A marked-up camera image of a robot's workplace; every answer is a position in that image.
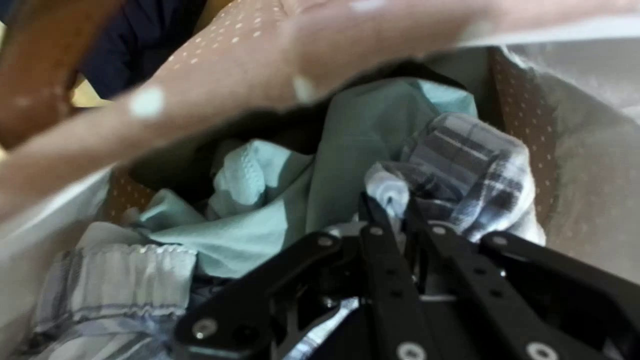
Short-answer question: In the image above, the grey plaid cloth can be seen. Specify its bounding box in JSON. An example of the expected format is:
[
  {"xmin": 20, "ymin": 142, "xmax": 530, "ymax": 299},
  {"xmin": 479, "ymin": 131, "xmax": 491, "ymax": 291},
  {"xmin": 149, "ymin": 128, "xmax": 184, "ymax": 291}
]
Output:
[{"xmin": 363, "ymin": 110, "xmax": 550, "ymax": 248}]

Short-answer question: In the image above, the teal cloth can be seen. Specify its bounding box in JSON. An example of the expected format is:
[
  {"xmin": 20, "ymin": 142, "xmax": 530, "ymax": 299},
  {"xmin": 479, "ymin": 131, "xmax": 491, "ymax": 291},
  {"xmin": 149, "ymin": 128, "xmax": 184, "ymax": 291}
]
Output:
[{"xmin": 132, "ymin": 75, "xmax": 480, "ymax": 280}]

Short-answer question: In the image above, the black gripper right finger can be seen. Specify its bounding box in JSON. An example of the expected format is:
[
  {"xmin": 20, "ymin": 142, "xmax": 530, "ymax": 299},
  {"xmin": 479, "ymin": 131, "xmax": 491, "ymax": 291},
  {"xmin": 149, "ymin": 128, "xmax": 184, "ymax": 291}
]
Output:
[{"xmin": 403, "ymin": 198, "xmax": 640, "ymax": 360}]

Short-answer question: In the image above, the white striped elastic cloth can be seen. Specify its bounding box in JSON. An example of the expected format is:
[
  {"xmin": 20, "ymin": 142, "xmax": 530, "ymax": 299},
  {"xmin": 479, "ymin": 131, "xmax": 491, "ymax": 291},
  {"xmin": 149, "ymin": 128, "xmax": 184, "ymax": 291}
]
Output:
[{"xmin": 19, "ymin": 221, "xmax": 203, "ymax": 360}]

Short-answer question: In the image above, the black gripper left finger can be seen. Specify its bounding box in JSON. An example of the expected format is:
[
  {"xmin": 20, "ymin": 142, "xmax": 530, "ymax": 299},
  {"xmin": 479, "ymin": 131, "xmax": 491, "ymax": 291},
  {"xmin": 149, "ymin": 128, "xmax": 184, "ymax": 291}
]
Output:
[{"xmin": 173, "ymin": 193, "xmax": 437, "ymax": 360}]

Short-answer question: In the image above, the dark blue fabric item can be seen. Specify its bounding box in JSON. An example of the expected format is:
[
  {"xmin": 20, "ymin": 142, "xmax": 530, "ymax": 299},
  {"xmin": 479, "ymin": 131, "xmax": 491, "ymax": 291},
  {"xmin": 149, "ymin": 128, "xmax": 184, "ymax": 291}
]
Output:
[{"xmin": 79, "ymin": 0, "xmax": 208, "ymax": 102}]

